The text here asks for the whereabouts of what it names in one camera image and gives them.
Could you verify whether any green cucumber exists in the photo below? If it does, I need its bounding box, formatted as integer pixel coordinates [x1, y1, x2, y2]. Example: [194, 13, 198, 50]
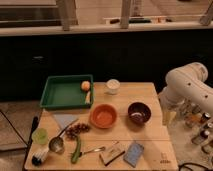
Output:
[71, 136, 81, 164]

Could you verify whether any dark brown bowl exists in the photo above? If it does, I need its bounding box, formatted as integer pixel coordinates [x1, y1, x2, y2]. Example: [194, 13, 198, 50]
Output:
[128, 102, 151, 125]

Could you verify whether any blue sponge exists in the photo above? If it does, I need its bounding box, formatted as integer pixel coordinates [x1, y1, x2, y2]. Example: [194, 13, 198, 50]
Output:
[123, 141, 144, 167]

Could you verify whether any black cable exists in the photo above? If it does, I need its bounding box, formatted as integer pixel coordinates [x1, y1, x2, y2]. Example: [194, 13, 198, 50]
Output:
[178, 162, 211, 171]

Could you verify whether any light green cup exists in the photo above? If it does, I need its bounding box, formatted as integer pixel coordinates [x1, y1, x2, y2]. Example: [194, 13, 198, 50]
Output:
[32, 128, 48, 145]

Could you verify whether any green plastic tray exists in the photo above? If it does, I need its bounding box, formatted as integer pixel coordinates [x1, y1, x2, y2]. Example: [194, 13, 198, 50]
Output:
[40, 74, 93, 110]

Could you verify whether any white cup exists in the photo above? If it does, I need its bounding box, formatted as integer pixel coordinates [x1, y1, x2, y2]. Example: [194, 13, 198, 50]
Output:
[106, 79, 120, 95]

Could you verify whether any brown pine cone cluster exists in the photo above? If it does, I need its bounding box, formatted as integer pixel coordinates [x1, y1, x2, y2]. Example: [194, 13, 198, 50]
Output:
[65, 123, 90, 140]

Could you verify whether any blue triangular cloth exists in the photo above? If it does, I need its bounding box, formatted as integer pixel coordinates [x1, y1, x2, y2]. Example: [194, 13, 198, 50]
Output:
[53, 114, 78, 129]

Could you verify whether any wooden block box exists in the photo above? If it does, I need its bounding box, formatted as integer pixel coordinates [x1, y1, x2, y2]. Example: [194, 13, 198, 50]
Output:
[99, 142, 125, 166]

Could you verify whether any metal ladle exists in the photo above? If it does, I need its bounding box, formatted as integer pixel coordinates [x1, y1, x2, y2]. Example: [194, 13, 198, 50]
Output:
[48, 125, 70, 154]

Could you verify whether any black white brush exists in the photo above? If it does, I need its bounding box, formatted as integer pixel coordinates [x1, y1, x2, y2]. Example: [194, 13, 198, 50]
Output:
[31, 147, 49, 166]

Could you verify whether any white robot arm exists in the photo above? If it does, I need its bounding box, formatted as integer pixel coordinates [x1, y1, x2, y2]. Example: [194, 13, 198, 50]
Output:
[158, 62, 213, 126]

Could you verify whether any orange bowl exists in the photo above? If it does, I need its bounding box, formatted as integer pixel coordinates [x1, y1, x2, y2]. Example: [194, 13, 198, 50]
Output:
[89, 104, 117, 129]

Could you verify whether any orange fruit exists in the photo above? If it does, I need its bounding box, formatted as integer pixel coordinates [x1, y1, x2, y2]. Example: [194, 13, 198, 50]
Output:
[81, 81, 90, 91]

